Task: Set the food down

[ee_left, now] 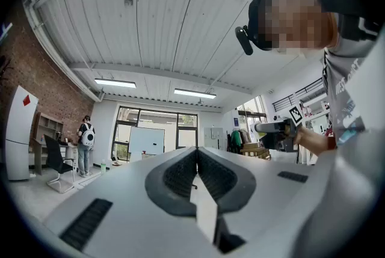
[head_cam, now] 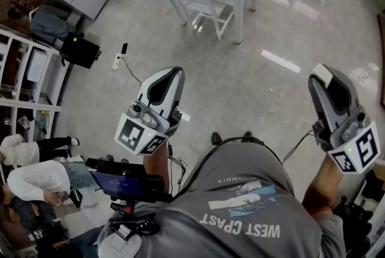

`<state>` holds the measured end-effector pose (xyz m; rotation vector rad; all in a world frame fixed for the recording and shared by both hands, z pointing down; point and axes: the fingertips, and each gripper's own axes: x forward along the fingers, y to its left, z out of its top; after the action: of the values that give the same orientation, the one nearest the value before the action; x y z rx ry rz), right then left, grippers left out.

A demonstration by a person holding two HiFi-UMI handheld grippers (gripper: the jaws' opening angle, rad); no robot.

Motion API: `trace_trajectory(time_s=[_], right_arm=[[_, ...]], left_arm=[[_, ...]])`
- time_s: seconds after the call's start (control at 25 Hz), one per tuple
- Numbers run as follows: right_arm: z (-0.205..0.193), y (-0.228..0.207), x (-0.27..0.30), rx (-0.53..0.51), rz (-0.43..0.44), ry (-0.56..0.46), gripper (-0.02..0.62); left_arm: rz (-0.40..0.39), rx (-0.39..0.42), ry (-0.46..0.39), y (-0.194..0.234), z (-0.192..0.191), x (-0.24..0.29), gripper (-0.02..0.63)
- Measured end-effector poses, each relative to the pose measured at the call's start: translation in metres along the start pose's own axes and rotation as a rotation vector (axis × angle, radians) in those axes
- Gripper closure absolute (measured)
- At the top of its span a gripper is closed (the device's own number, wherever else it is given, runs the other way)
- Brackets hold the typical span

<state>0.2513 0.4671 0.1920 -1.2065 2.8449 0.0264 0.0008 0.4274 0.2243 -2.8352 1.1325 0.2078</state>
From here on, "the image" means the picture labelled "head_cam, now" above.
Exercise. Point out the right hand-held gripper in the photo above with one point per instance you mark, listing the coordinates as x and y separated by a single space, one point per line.
365 148

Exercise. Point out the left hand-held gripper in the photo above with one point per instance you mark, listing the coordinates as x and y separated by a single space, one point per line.
132 133

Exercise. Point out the person's left forearm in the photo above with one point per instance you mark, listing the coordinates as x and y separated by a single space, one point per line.
155 166

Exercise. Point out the person's right forearm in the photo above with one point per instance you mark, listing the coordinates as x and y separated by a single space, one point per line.
323 187

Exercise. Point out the white power strip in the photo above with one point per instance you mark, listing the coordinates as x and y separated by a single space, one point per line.
116 62

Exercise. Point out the black phone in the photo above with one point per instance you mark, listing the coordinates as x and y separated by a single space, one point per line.
124 48

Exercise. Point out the person's left shoe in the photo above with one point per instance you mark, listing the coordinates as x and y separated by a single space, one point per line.
216 138

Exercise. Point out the person's shoe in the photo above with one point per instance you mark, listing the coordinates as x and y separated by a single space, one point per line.
216 138
247 136

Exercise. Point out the black box case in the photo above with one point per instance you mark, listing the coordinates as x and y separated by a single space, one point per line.
79 50

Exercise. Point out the person's right shoe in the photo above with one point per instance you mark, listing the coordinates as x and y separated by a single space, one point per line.
247 136

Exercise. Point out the black chest tablet screen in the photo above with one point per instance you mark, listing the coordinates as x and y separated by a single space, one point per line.
120 181

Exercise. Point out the white shelf unit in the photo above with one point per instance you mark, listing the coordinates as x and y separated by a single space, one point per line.
36 106

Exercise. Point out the grey jacket on hanger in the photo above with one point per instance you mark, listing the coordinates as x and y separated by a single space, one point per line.
48 25

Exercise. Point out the person's grey t-shirt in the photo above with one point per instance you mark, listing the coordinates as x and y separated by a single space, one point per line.
240 214

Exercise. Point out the black chest mount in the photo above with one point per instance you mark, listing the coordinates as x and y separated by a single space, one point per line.
132 220

